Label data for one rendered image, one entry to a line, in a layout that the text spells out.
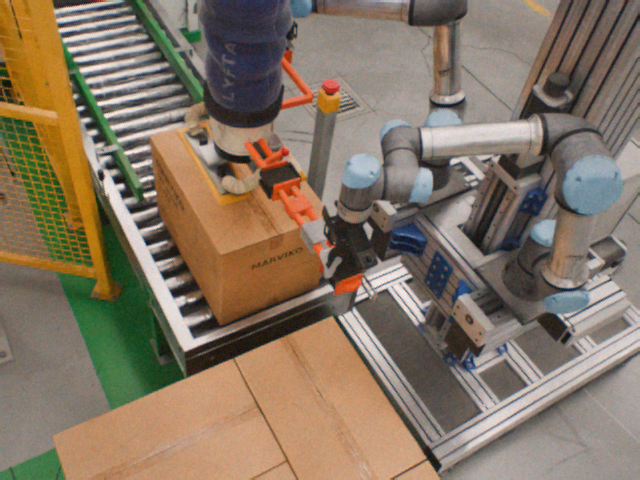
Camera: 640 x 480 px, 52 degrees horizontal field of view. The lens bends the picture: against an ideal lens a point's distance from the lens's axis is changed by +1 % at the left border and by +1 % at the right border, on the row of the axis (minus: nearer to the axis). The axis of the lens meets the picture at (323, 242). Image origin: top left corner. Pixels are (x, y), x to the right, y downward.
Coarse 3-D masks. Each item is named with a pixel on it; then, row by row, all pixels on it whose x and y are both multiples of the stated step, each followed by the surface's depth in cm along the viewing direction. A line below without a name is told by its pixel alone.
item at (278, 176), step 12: (264, 168) 178; (276, 168) 180; (288, 168) 181; (264, 180) 177; (276, 180) 177; (288, 180) 177; (300, 180) 178; (264, 192) 179; (276, 192) 176; (288, 192) 179
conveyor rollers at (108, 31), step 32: (64, 32) 329; (96, 32) 330; (128, 32) 337; (96, 64) 314; (128, 64) 319; (160, 64) 320; (96, 96) 301; (128, 96) 301; (160, 96) 308; (128, 128) 290; (160, 128) 290; (128, 192) 267; (160, 224) 254; (320, 288) 244; (192, 320) 228
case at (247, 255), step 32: (160, 160) 226; (160, 192) 242; (192, 192) 213; (256, 192) 216; (192, 224) 216; (224, 224) 206; (256, 224) 207; (288, 224) 209; (192, 256) 231; (224, 256) 199; (256, 256) 208; (288, 256) 218; (224, 288) 212; (256, 288) 222; (288, 288) 233; (224, 320) 226
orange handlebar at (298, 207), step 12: (288, 72) 212; (300, 84) 207; (300, 96) 203; (312, 96) 205; (252, 144) 186; (264, 144) 187; (252, 156) 184; (288, 204) 172; (300, 204) 173; (300, 216) 171; (312, 216) 171; (348, 288) 158
